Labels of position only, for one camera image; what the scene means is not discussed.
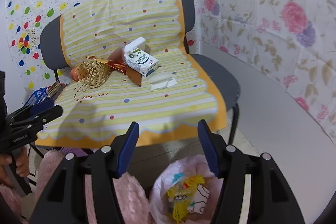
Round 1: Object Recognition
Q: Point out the woven bamboo basket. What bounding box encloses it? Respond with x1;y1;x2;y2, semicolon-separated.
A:
76;61;110;92

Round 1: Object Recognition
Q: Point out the floral pattern wall sheet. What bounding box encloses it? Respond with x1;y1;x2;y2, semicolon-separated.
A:
195;0;335;140

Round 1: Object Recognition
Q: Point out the white paper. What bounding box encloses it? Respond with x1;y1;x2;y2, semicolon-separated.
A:
149;72;177;91

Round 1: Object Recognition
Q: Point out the person left hand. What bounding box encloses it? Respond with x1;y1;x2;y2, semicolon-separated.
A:
0;146;30;188

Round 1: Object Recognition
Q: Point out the grey office chair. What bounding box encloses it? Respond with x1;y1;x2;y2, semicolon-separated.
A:
39;0;241;156

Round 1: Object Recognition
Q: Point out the white milk carton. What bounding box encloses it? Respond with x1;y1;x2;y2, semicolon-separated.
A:
123;37;158;77

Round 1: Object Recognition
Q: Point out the red paper packet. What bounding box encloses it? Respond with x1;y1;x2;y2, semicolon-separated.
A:
86;55;126;75

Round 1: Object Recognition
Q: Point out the pink lined trash bin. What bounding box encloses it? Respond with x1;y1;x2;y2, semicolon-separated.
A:
149;155;223;223

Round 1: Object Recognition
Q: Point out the brown leather pouch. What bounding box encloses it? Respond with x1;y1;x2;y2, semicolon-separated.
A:
126;66;142;87

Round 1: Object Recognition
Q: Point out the blue plastic basket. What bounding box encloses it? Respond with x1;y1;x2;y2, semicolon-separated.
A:
23;88;48;107

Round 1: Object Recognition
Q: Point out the yellow mesh net bag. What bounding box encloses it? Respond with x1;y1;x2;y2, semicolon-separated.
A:
167;174;206;223

